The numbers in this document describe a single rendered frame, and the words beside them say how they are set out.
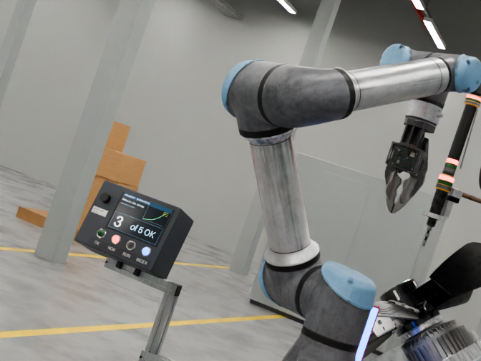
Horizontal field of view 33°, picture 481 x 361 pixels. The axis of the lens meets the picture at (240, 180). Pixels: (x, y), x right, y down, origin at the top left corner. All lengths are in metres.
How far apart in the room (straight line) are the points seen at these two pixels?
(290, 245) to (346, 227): 8.07
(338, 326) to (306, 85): 0.47
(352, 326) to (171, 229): 0.75
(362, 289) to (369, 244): 8.05
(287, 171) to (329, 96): 0.21
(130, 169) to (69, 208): 2.33
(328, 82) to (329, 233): 8.34
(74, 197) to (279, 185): 6.74
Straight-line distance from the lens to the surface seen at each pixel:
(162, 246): 2.17
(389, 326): 2.44
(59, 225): 8.31
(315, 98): 1.44
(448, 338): 2.37
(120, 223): 2.24
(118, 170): 10.24
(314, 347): 1.59
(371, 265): 9.61
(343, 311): 1.57
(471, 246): 2.25
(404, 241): 9.54
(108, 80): 8.27
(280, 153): 1.56
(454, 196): 2.38
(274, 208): 1.60
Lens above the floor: 1.37
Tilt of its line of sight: level
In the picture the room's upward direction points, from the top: 19 degrees clockwise
